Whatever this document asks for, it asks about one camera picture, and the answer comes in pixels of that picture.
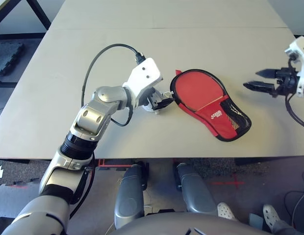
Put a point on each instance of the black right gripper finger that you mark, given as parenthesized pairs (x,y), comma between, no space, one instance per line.
(261,87)
(268,73)

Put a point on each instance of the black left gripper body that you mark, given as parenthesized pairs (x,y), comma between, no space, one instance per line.
(153,98)

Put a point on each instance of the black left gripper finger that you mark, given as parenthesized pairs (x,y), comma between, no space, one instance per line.
(164,100)
(164,105)

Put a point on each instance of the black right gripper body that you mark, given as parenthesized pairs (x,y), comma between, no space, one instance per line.
(286,82)

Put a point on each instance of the red ping-pong paddle case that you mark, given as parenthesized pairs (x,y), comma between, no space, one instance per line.
(196,90)

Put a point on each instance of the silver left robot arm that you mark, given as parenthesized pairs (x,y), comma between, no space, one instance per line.
(93,117)

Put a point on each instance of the grey speckled puzzle mat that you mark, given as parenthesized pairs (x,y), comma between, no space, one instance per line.
(24,171)
(210,169)

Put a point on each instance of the grey right robot leg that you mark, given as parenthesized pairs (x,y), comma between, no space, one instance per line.
(195,191)

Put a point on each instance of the grey robot leg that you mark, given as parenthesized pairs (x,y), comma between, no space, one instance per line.
(128,195)
(195,191)

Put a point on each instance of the grey left robot leg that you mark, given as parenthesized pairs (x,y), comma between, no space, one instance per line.
(128,195)

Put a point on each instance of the red tape cross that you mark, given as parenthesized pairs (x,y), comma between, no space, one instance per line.
(235,182)

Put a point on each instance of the white perforated shoe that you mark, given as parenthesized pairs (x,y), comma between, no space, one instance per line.
(271,216)
(226,210)

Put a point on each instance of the grey robot torso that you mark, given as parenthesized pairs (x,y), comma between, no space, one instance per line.
(188,225)

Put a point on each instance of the grey foot pedal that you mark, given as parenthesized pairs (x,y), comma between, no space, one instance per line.
(255,220)

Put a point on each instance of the black-framed side table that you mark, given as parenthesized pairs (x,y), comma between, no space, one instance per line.
(39,12)

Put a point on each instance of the grey trouser leg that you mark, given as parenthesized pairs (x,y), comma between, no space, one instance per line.
(283,228)

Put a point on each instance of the black foam floor mat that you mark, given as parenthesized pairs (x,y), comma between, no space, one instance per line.
(8,57)

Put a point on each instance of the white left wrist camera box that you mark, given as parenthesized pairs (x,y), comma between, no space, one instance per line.
(144,73)

